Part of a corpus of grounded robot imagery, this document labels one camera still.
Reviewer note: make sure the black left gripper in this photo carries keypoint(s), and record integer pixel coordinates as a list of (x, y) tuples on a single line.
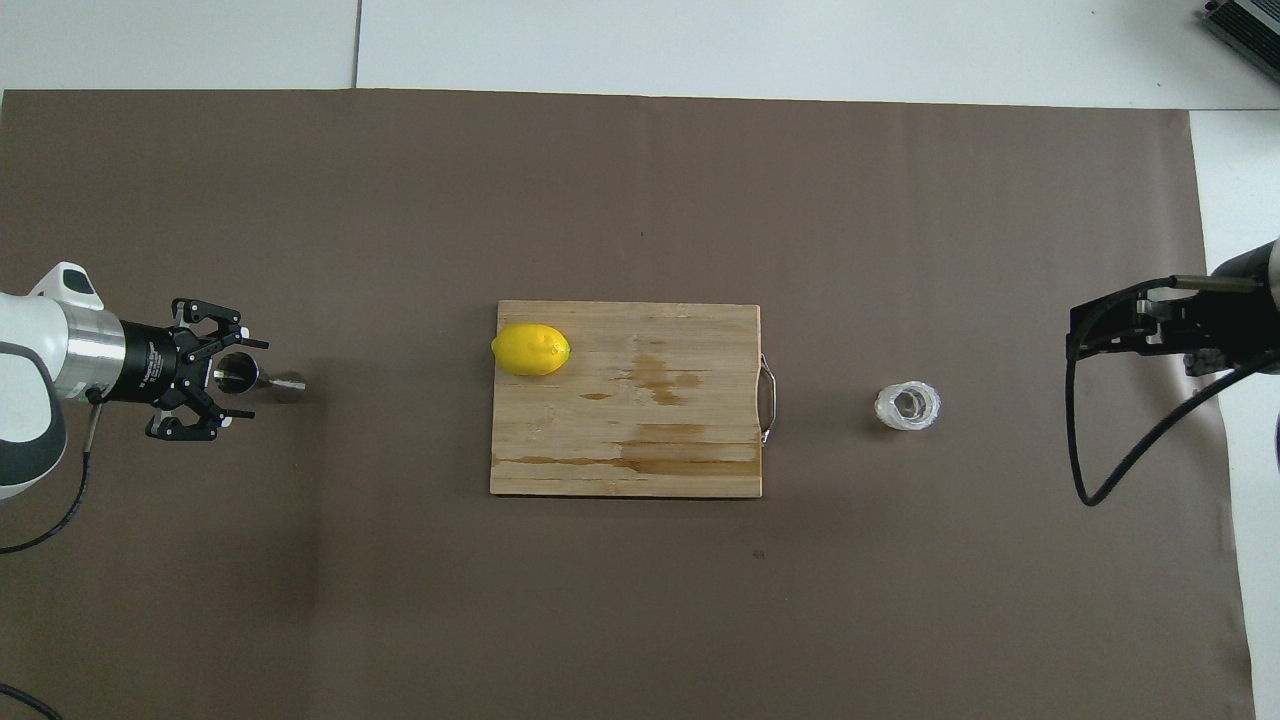
[(155, 362)]

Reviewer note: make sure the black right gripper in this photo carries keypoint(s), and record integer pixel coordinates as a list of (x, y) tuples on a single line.
[(1235, 325)]

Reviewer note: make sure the steel double jigger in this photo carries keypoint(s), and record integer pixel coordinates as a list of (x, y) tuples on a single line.
[(285, 386)]

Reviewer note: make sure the clear textured glass cup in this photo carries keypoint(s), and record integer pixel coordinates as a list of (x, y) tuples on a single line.
[(908, 406)]

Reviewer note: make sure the brown paper table mat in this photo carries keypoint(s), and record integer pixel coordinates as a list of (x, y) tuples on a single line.
[(300, 200)]

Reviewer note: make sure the yellow lemon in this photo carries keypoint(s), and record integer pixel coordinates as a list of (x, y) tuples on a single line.
[(530, 350)]

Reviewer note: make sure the grey ribbed metal device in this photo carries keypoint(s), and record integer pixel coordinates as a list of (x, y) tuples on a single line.
[(1250, 22)]

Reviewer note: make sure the wooden cutting board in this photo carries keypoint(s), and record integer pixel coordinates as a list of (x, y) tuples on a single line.
[(640, 450)]

